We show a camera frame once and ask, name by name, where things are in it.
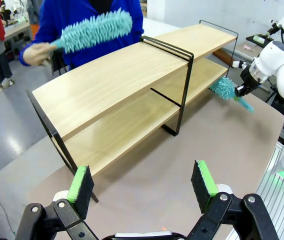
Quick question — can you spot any person in blue jacket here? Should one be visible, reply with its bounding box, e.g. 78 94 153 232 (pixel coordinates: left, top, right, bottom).
19 0 145 76

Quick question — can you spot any aluminium ribbed mounting plate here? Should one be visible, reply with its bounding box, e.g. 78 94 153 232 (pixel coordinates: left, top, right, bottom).
228 141 284 240

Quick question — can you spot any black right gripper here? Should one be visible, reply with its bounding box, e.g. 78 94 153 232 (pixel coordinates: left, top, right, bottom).
234 66 261 97

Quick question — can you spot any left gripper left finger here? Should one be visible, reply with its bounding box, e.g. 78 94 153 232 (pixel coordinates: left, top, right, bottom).
15 164 100 240

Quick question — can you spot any person's right hand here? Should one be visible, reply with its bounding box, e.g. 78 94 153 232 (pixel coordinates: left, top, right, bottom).
22 42 56 67

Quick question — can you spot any person's right forearm blue sleeve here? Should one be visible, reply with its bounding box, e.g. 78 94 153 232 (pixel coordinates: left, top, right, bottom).
19 14 67 67

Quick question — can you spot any teal microfiber duster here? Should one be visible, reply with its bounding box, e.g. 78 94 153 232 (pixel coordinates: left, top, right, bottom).
48 7 134 55
208 76 255 114

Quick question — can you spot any wooden two-tier shelf black frame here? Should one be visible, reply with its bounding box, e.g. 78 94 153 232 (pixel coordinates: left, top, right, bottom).
26 19 239 203

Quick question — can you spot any brown cardboard tube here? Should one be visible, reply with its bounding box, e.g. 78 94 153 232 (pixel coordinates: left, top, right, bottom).
212 48 234 65

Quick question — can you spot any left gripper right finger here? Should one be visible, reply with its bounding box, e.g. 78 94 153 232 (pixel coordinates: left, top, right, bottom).
186 159 281 240

